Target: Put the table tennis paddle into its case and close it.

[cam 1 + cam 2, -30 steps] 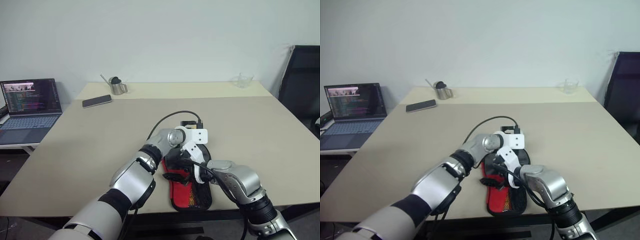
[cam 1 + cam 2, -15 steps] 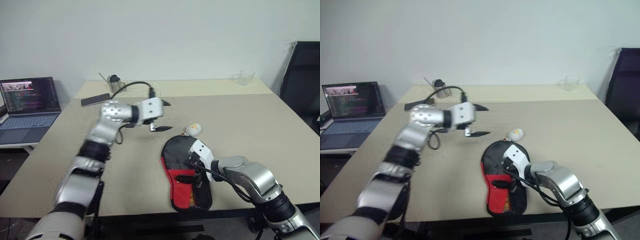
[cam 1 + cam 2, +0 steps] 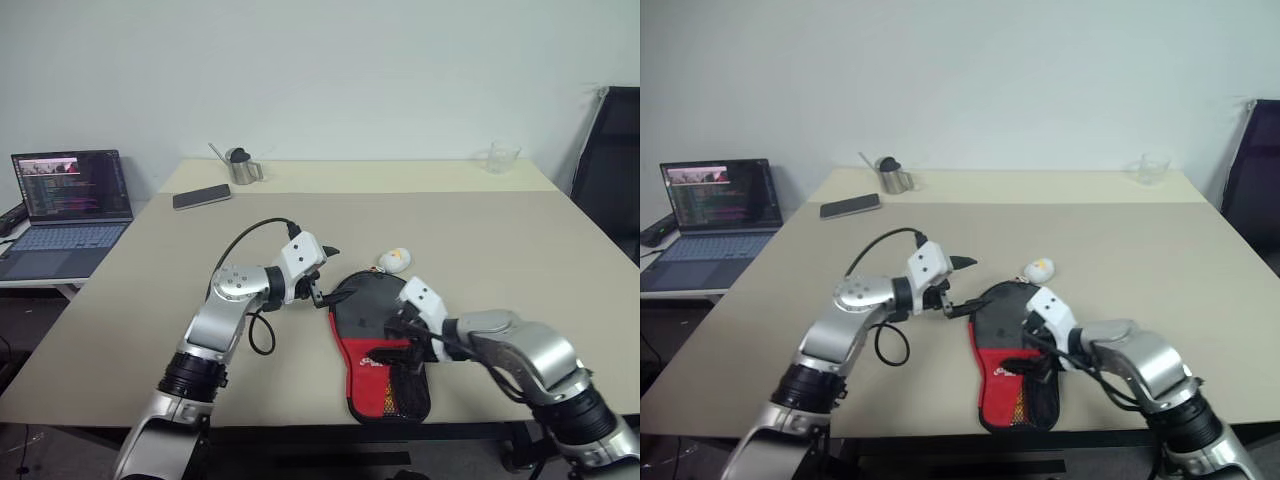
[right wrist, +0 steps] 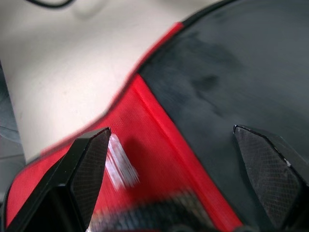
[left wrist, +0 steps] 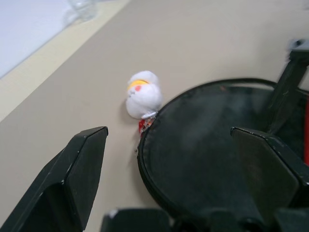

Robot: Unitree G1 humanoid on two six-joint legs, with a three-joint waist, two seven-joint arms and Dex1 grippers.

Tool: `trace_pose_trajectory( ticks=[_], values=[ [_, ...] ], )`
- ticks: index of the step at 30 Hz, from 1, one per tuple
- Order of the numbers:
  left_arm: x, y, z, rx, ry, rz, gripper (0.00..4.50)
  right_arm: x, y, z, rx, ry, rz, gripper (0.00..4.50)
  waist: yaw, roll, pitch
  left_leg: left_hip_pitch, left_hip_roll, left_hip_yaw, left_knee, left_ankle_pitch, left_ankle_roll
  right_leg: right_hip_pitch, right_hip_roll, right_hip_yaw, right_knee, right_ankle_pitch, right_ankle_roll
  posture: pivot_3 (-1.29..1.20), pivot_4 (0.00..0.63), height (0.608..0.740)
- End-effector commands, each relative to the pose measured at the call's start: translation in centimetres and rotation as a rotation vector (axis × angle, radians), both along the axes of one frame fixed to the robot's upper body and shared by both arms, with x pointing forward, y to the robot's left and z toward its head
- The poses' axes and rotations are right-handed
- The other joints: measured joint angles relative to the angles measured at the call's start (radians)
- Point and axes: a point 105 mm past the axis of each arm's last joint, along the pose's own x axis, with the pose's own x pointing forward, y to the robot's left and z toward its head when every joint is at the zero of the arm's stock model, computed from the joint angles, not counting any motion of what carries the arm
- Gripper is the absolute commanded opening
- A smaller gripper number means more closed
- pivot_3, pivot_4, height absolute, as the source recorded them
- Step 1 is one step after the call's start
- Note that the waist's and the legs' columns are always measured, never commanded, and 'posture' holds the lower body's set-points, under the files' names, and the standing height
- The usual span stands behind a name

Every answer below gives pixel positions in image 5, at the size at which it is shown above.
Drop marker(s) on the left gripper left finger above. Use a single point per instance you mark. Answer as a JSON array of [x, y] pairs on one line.
[[62, 174]]

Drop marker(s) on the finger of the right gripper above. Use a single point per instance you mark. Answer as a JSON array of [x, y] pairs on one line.
[[287, 87]]

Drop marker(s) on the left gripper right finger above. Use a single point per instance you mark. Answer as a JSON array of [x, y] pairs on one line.
[[268, 169]]

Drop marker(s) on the black red table tennis paddle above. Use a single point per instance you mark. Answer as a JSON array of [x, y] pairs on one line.
[[205, 169]]

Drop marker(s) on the white plush chick charm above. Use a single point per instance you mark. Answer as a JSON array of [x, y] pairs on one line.
[[144, 99]]

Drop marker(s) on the clear glass cup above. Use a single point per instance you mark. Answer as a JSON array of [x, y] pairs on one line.
[[82, 9]]

